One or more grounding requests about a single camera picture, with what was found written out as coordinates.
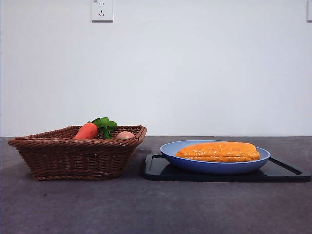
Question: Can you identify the white wall power socket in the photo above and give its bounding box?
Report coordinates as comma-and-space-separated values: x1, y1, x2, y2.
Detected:
91, 0, 114, 23

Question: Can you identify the brown wicker basket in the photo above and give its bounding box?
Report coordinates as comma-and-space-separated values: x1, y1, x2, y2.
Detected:
7, 125, 148, 181

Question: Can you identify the orange carrot with green leaves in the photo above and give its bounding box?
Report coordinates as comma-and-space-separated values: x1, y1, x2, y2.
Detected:
72, 117, 118, 140

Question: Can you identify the black rectangular tray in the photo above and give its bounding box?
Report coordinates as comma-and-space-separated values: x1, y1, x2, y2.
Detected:
142, 153, 312, 183

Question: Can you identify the blue round plate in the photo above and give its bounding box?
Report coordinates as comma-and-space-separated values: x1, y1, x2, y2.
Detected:
160, 139, 271, 175

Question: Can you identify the yellow-orange corn cob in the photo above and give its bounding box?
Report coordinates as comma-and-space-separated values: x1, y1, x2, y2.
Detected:
174, 141, 261, 163

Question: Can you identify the brown egg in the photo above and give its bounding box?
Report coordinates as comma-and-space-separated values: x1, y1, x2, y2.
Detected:
115, 131, 136, 140

